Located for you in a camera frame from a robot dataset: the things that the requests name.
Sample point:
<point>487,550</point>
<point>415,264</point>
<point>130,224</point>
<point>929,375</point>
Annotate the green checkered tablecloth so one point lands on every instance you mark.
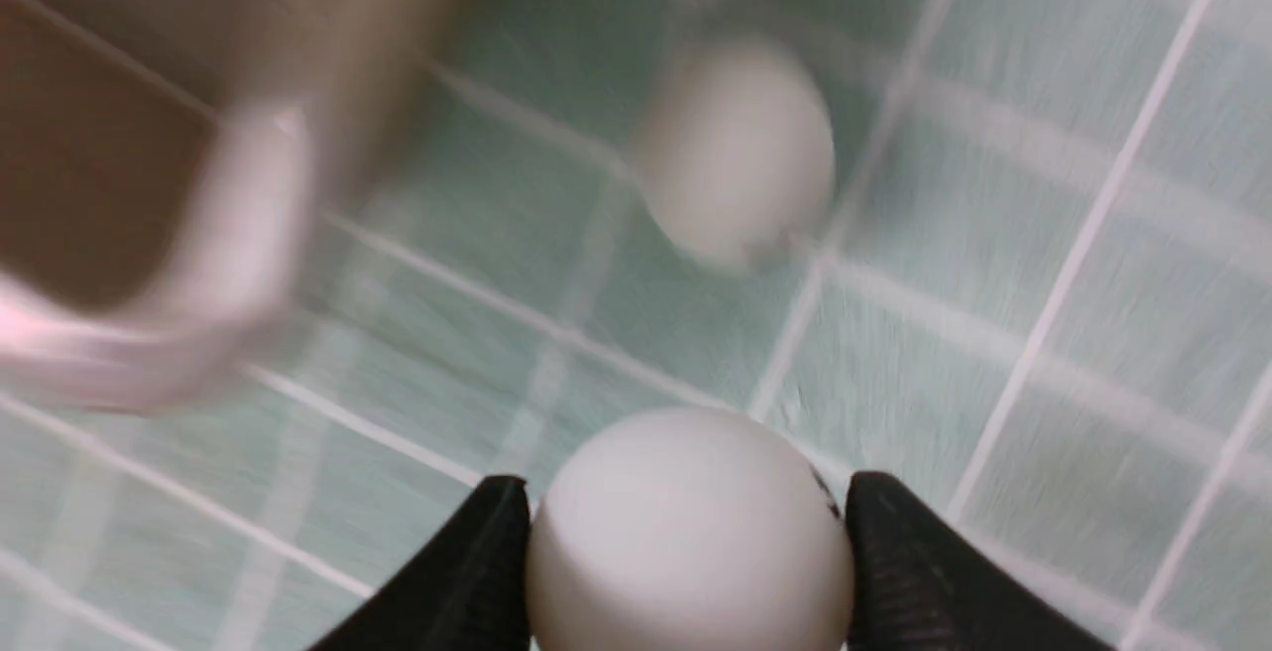
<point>1042,301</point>

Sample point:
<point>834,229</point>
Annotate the white ping-pong ball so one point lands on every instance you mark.
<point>689,528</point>
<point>736,160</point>

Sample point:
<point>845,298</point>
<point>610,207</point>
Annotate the olive plastic storage bin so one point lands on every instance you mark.
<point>165,167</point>

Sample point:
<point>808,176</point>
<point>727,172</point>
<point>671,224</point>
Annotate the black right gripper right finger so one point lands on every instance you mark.
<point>919,585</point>

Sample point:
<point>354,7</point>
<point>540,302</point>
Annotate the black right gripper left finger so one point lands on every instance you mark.
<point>465,590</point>

